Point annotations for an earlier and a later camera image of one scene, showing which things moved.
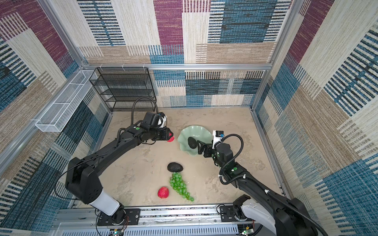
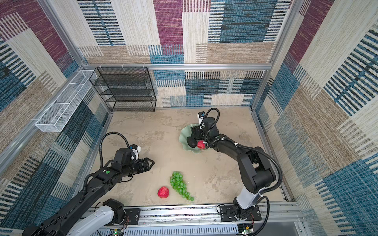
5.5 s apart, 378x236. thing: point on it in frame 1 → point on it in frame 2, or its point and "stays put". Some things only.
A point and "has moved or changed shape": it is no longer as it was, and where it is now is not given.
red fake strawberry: [163, 192] stays put
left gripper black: [166, 136] → [146, 163]
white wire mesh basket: [54, 119] stays put
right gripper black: [208, 147] → [196, 129]
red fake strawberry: [171, 139] has moved or changed shape
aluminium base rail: [192, 221] stays put
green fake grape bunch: [176, 182] stays put
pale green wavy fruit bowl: [202, 133] stays put
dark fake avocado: [192, 142] stays put
